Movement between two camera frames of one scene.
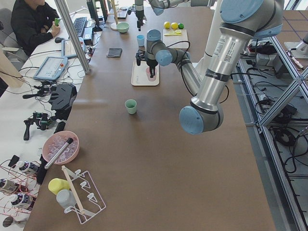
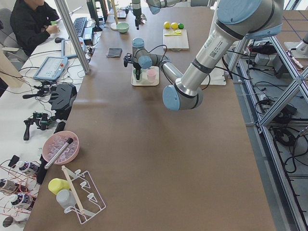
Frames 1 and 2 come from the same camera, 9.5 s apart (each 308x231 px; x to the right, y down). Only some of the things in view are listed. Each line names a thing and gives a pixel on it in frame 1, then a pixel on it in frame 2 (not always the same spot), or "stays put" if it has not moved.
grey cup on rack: (65, 198) stays put
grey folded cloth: (114, 52) stays put
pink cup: (148, 74) stays put
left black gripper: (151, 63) to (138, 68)
